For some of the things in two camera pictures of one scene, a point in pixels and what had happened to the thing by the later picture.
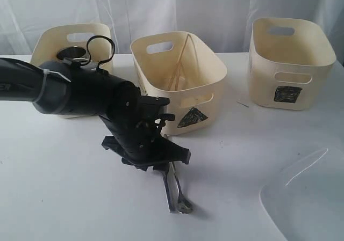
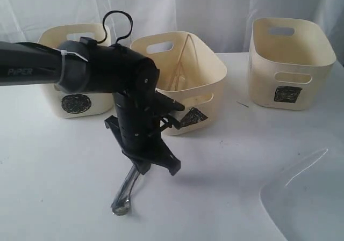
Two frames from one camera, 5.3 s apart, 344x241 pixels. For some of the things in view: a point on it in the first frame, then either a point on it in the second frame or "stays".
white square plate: (305, 201) stays
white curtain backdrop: (223, 14) stays
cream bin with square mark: (290, 60) stays
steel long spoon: (185, 206) -> (121, 205)
